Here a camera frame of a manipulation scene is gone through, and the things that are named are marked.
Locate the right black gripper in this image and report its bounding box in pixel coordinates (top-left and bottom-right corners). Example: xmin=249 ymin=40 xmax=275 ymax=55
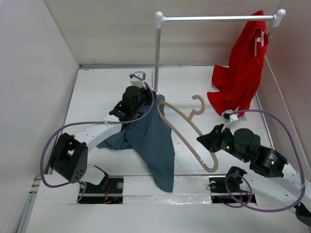
xmin=196 ymin=123 xmax=248 ymax=162

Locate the beige wooden hanger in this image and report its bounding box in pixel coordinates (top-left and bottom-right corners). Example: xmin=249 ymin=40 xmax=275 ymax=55
xmin=156 ymin=95 xmax=219 ymax=173

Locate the blue grey t shirt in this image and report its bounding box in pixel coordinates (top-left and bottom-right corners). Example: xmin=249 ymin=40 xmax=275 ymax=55
xmin=97 ymin=104 xmax=175 ymax=193

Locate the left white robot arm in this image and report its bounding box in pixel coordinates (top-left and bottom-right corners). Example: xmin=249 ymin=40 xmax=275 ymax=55
xmin=49 ymin=84 xmax=155 ymax=193

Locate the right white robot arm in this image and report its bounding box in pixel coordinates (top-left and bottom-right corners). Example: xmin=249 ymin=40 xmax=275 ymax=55
xmin=197 ymin=124 xmax=311 ymax=226

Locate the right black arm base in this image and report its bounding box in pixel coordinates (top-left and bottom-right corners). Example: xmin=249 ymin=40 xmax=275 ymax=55
xmin=207 ymin=166 xmax=256 ymax=205

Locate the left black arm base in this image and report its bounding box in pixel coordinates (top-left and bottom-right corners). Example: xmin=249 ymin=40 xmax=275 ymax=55
xmin=77 ymin=166 xmax=124 ymax=204

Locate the red t shirt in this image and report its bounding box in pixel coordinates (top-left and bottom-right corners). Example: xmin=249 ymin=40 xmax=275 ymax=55
xmin=207 ymin=21 xmax=269 ymax=115

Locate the white hanger under red shirt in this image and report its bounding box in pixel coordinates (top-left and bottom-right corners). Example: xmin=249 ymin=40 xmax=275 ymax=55
xmin=254 ymin=29 xmax=267 ymax=56

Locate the white clothes rack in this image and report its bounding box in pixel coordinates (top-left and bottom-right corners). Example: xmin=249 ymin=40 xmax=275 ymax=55
xmin=153 ymin=9 xmax=286 ymax=94

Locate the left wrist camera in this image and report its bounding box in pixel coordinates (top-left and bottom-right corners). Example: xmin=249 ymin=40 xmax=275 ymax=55
xmin=129 ymin=71 xmax=146 ymax=89

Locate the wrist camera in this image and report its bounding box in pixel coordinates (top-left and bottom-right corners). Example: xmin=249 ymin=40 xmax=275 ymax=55
xmin=129 ymin=71 xmax=146 ymax=89
xmin=222 ymin=110 xmax=239 ymax=131

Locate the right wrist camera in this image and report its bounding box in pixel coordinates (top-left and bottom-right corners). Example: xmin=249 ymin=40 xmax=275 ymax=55
xmin=222 ymin=110 xmax=239 ymax=131

